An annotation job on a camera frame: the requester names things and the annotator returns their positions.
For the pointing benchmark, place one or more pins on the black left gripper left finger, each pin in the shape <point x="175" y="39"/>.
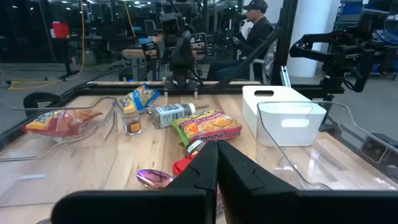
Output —
<point x="186" y="205"/>

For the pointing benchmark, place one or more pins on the blue ramen packet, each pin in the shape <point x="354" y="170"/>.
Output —
<point x="140" y="98"/>

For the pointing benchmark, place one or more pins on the grey office chair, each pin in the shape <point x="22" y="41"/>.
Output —
<point x="264" y="67"/>

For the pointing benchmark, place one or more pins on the lime chili shrimp ramen packet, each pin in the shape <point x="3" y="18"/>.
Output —
<point x="208" y="127"/>

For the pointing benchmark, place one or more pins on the wide clear plastic bin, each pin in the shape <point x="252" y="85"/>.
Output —
<point x="326" y="168"/>

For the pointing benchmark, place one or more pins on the silver metal bracket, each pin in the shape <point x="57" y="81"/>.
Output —
<point x="285" y="76"/>

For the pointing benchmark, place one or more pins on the small cork-stoppered glass jar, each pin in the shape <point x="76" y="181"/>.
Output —
<point x="132" y="123"/>

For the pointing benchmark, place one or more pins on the red box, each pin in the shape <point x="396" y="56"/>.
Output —
<point x="60" y="30"/>

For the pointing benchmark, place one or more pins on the person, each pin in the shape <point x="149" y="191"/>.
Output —
<point x="255" y="34"/>

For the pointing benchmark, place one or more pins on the narrow clear plastic bin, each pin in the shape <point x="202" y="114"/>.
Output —
<point x="46" y="174"/>

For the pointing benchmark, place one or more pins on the brown spice pouch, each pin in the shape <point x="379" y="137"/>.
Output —
<point x="196" y="147"/>

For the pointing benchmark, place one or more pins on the white plastic bin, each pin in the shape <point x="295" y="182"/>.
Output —
<point x="270" y="109"/>

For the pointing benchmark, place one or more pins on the pink iridescent metal spoon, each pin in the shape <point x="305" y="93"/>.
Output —
<point x="154" y="179"/>

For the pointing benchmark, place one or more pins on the red yellow ramen packet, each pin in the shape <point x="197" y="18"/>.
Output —
<point x="59" y="124"/>

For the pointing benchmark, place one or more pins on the white building column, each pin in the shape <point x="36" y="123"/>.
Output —
<point x="311" y="37"/>

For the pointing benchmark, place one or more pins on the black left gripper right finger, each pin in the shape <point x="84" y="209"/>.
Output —
<point x="264" y="205"/>

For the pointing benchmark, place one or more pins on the red paprika tin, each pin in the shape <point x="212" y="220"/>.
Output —
<point x="182" y="165"/>

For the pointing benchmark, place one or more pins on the black table clamp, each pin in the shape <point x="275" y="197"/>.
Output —
<point x="34" y="99"/>

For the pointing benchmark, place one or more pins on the black background robot arm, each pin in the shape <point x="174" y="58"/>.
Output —
<point x="342" y="46"/>

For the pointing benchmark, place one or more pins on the white-lidded spice jar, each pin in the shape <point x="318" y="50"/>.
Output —
<point x="169" y="115"/>

